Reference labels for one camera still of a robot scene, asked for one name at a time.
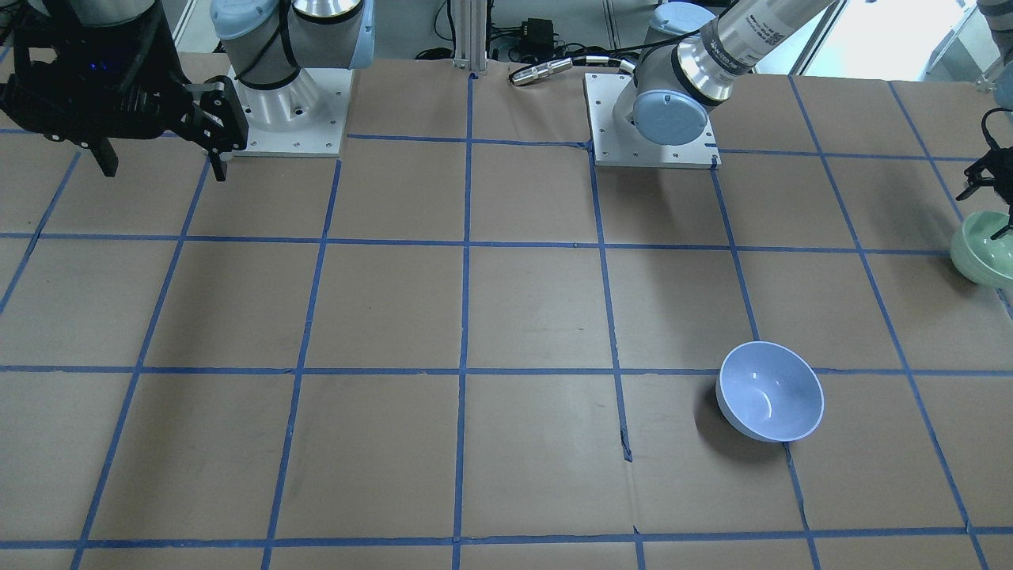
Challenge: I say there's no aluminium frame post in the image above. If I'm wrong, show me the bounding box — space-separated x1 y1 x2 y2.
448 1 491 76

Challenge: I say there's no green bowl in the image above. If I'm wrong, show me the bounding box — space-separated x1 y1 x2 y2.
949 211 1012 290

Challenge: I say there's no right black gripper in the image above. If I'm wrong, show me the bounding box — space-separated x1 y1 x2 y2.
2 1 249 183

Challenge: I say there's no black power adapter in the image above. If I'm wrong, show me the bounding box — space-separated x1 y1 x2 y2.
518 17 555 51

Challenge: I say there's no silver cable connector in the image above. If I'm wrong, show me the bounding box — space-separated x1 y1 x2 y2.
509 57 573 87

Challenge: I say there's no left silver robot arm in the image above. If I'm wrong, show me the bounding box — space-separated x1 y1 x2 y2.
612 1 1011 241

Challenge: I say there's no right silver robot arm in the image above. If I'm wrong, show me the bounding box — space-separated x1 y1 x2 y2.
2 1 375 181

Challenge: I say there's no blue bowl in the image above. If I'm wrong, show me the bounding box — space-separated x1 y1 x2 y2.
715 340 825 443

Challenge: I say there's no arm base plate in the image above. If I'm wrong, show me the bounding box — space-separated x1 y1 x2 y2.
229 68 355 158
585 73 723 169

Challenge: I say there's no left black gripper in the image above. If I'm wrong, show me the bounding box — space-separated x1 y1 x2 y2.
955 131 1013 241

